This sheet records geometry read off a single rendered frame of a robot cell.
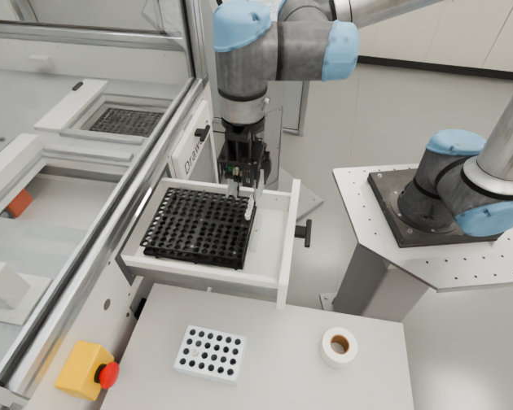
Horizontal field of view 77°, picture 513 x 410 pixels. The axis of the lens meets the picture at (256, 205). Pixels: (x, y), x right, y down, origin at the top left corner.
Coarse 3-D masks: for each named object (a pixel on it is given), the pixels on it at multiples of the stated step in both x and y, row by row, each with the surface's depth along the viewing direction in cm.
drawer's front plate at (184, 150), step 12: (204, 108) 101; (192, 120) 94; (204, 120) 102; (192, 132) 92; (180, 144) 87; (192, 144) 94; (180, 156) 85; (192, 156) 95; (180, 168) 86; (192, 168) 96
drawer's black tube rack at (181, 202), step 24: (168, 192) 79; (168, 216) 74; (192, 216) 74; (216, 216) 74; (240, 216) 77; (144, 240) 69; (168, 240) 69; (192, 240) 69; (216, 240) 70; (240, 240) 73; (216, 264) 69; (240, 264) 69
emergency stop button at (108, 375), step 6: (108, 366) 53; (114, 366) 53; (102, 372) 53; (108, 372) 52; (114, 372) 53; (102, 378) 52; (108, 378) 52; (114, 378) 53; (102, 384) 52; (108, 384) 52
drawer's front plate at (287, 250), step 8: (296, 184) 77; (296, 192) 75; (296, 200) 73; (296, 208) 72; (288, 216) 70; (288, 224) 68; (288, 232) 67; (288, 240) 66; (288, 248) 64; (288, 256) 63; (288, 264) 62; (280, 272) 61; (288, 272) 61; (280, 280) 60; (288, 280) 60; (280, 288) 60; (280, 296) 62; (280, 304) 65
